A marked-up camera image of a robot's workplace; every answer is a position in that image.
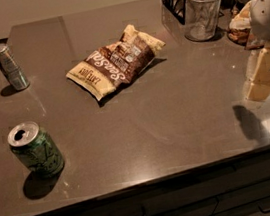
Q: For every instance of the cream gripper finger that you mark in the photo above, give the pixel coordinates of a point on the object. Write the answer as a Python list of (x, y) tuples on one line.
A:
[(257, 85)]

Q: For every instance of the brown chip bag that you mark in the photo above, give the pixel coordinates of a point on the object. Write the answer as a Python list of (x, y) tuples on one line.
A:
[(109, 67)]

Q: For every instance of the green soda can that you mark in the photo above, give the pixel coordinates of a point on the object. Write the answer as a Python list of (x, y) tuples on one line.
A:
[(34, 147)]

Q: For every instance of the tall silver can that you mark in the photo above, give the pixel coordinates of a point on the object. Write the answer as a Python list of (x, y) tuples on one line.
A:
[(11, 70)]

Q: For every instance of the snack bowl on counter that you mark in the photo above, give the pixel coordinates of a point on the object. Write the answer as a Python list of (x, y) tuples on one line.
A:
[(240, 26)]

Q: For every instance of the wire mesh cup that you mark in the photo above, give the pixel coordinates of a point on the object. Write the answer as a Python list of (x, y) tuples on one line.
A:
[(201, 19)]

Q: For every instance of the black drawer handle lower right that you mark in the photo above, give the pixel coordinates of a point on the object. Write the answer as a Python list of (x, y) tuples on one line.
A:
[(264, 207)]

